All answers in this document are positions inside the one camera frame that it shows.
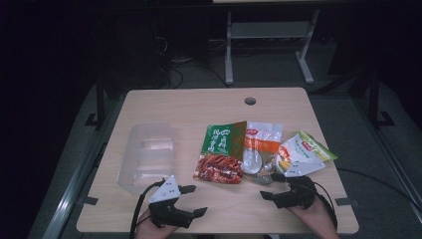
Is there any metal floor rail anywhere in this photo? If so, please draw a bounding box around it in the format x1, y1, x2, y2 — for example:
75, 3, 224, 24
41, 96, 128, 239

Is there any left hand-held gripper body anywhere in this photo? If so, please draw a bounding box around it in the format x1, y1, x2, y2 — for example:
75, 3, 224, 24
147, 174, 196, 230

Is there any person's right hand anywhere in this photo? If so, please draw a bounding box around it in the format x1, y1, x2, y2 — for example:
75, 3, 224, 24
288, 195, 334, 231

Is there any black floor cable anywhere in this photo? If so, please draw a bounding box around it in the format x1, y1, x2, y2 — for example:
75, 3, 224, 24
336, 167, 422, 208

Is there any clear plastic container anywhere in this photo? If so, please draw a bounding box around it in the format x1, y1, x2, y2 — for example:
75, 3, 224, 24
116, 120, 177, 196

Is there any white and orange food packet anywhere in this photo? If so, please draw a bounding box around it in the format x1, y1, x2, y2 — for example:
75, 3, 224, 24
241, 120, 284, 185

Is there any white metal stand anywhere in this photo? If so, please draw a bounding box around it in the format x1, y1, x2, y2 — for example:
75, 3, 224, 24
224, 9, 320, 86

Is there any person's left hand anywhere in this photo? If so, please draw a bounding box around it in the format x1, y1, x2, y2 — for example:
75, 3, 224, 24
133, 209, 180, 239

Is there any green and red food packet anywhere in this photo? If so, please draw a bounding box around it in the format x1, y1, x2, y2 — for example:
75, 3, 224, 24
193, 120, 248, 185

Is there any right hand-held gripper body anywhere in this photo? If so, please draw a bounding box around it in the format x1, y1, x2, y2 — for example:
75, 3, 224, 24
272, 160, 326, 210

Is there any black metal stand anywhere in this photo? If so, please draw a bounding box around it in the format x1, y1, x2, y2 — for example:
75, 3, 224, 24
84, 74, 107, 129
366, 68, 396, 129

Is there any white and green food packet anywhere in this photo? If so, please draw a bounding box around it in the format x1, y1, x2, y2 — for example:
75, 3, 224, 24
274, 129, 339, 177

